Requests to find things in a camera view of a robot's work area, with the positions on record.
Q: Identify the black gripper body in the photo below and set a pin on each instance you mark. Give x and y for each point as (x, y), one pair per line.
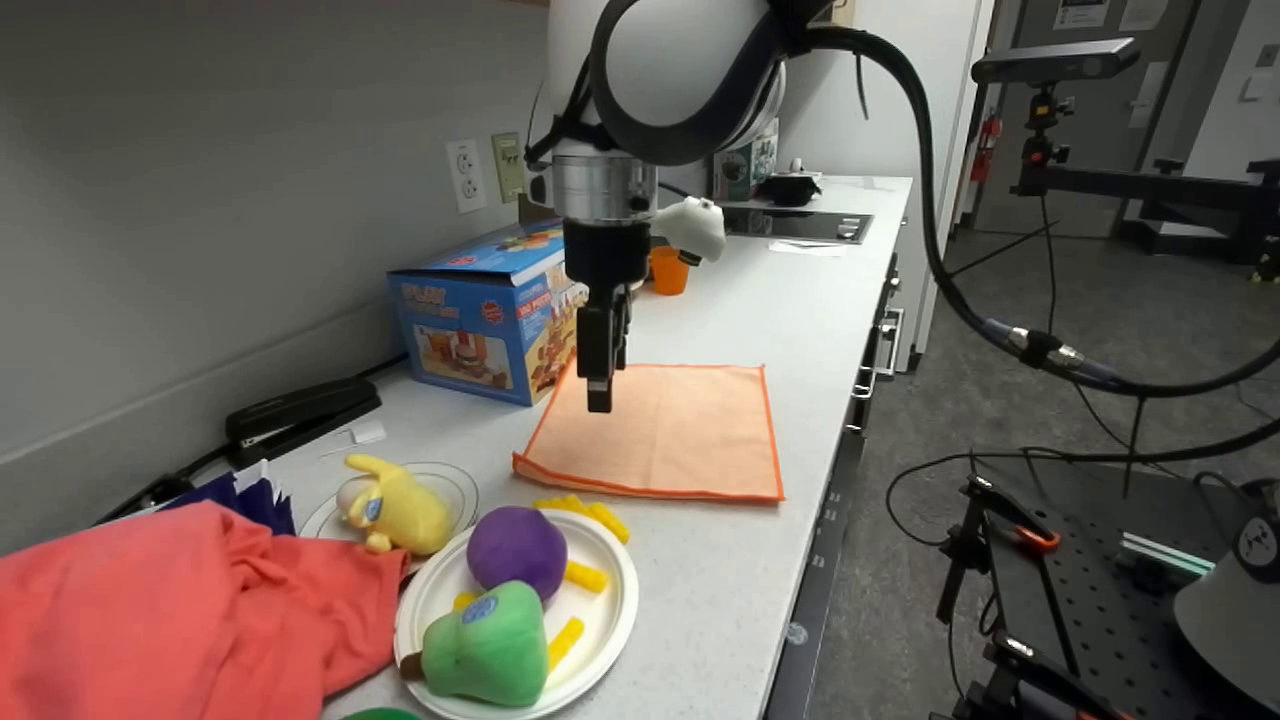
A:
(605, 260)

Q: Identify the orange towel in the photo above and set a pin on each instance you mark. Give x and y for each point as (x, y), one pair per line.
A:
(665, 435)

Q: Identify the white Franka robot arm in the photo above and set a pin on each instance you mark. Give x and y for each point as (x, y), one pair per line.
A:
(665, 54)

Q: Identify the orange cup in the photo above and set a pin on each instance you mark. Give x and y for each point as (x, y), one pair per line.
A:
(665, 272)

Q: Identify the blue toy food set box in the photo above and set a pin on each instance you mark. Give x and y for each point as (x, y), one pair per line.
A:
(464, 322)

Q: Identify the yellow toy fry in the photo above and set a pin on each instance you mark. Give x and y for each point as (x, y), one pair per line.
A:
(588, 577)
(566, 642)
(608, 520)
(464, 602)
(561, 506)

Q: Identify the black flat panel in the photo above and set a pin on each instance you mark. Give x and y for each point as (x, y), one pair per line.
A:
(802, 224)

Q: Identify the small black appliance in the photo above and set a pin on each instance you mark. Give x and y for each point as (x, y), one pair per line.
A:
(788, 184)

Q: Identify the purple plush ball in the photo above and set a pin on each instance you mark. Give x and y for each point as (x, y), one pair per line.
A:
(518, 551)

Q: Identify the yellow plush toy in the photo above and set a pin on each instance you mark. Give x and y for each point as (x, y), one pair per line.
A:
(405, 514)

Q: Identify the white paper plate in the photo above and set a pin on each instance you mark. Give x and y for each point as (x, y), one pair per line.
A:
(605, 624)

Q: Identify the black stapler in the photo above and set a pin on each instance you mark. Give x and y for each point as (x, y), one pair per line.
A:
(301, 419)

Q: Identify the green plush pear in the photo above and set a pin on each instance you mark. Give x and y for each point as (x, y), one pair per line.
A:
(492, 652)

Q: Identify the counter base cabinet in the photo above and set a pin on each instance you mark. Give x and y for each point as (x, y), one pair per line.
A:
(816, 624)

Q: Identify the dark blue foil bag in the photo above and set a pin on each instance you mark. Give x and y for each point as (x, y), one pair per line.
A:
(252, 502)

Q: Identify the red fire extinguisher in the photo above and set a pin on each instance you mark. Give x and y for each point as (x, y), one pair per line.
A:
(988, 146)

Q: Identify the green cup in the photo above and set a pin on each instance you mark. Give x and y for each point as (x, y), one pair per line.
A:
(384, 713)

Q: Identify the coral red cloth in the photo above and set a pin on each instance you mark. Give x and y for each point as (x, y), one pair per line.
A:
(163, 615)

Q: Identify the black perforated table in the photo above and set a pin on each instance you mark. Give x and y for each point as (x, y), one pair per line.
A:
(1093, 615)

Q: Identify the teal stick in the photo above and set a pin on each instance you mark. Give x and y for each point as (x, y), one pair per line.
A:
(1167, 555)

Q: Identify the grey round base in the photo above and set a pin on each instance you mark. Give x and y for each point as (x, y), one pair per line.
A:
(1235, 624)

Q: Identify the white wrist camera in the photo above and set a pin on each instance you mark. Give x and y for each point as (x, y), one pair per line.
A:
(693, 224)

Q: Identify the beige wall plate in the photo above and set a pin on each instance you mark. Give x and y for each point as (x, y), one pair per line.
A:
(508, 165)

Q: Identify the white wall outlet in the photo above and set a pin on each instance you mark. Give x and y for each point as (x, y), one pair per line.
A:
(471, 176)

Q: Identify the black stereo camera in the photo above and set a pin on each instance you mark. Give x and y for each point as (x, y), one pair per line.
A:
(1055, 63)

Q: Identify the black camera stand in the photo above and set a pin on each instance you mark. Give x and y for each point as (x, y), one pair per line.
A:
(1146, 184)

